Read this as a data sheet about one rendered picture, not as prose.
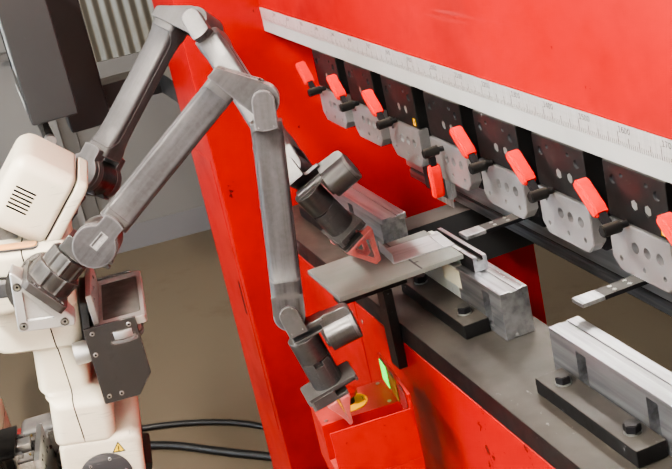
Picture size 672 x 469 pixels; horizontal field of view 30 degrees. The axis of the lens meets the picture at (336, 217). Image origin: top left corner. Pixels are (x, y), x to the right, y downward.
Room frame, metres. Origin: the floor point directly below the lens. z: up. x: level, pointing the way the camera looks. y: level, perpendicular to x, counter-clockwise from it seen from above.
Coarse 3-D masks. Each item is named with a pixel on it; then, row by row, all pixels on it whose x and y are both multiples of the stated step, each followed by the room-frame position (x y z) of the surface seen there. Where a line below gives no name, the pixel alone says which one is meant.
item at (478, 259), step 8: (440, 232) 2.40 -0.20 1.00; (448, 232) 2.37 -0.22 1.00; (456, 240) 2.32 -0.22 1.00; (464, 248) 2.29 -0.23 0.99; (472, 248) 2.26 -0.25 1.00; (464, 256) 2.25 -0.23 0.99; (472, 256) 2.22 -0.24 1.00; (480, 256) 2.23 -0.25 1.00; (464, 264) 2.25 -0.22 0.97; (472, 264) 2.22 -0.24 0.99; (480, 264) 2.22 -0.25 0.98
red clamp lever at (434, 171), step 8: (424, 152) 2.16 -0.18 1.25; (432, 152) 2.16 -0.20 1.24; (432, 160) 2.16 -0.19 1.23; (432, 168) 2.16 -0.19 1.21; (440, 168) 2.17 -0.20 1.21; (432, 176) 2.16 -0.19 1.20; (440, 176) 2.16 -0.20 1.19; (432, 184) 2.16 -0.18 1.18; (440, 184) 2.16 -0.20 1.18; (432, 192) 2.17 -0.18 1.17; (440, 192) 2.16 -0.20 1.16
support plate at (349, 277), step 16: (400, 240) 2.39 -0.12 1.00; (352, 256) 2.36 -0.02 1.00; (384, 256) 2.32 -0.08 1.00; (432, 256) 2.27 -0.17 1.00; (448, 256) 2.25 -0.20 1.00; (320, 272) 2.31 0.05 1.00; (336, 272) 2.29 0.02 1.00; (352, 272) 2.28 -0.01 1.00; (368, 272) 2.26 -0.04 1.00; (384, 272) 2.24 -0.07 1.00; (400, 272) 2.22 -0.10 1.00; (416, 272) 2.21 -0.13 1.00; (336, 288) 2.21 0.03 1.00; (352, 288) 2.20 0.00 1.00; (368, 288) 2.19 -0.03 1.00
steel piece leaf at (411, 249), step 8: (416, 240) 2.36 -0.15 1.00; (424, 240) 2.35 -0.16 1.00; (432, 240) 2.34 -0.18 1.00; (384, 248) 2.32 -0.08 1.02; (392, 248) 2.35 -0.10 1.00; (400, 248) 2.34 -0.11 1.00; (408, 248) 2.33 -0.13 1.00; (416, 248) 2.32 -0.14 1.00; (424, 248) 2.31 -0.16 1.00; (432, 248) 2.30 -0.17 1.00; (440, 248) 2.29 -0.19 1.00; (392, 256) 2.27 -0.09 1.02; (400, 256) 2.30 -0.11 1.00; (408, 256) 2.29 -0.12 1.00; (416, 256) 2.28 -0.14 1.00
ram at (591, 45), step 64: (320, 0) 2.68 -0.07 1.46; (384, 0) 2.33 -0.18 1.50; (448, 0) 2.05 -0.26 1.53; (512, 0) 1.84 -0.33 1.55; (576, 0) 1.66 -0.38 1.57; (640, 0) 1.52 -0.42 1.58; (384, 64) 2.39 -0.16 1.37; (448, 64) 2.10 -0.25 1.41; (512, 64) 1.87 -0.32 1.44; (576, 64) 1.69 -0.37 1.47; (640, 64) 1.53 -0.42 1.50; (640, 128) 1.55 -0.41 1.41
